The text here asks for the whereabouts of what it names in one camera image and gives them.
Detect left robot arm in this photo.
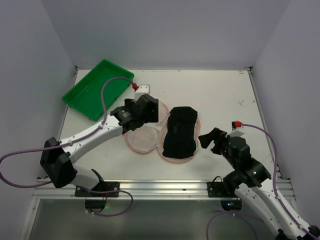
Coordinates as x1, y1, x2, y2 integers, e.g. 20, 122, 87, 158
40, 94, 159, 190

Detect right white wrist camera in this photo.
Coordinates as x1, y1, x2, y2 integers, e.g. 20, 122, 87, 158
227, 121, 245, 138

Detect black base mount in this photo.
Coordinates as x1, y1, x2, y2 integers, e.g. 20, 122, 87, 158
206, 176, 237, 198
74, 181, 120, 198

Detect green plastic tray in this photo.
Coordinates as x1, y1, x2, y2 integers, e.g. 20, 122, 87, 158
62, 59, 135, 122

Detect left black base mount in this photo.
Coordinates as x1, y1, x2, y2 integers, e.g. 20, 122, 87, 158
74, 181, 120, 198

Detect floral mesh laundry bag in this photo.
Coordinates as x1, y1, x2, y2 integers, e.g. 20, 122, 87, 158
124, 101, 194, 164

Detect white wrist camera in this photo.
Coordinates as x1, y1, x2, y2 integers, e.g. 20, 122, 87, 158
134, 84, 150, 101
227, 121, 245, 138

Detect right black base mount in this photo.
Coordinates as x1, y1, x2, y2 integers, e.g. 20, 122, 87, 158
206, 176, 237, 198

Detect black bra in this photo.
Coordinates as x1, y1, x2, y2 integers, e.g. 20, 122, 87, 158
162, 106, 198, 160

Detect aluminium mounting rail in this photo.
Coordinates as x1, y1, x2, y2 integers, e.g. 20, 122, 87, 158
32, 180, 296, 201

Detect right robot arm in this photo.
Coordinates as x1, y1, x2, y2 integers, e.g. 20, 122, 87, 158
198, 128, 320, 240

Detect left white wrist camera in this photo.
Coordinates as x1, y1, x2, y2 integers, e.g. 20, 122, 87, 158
134, 84, 150, 101

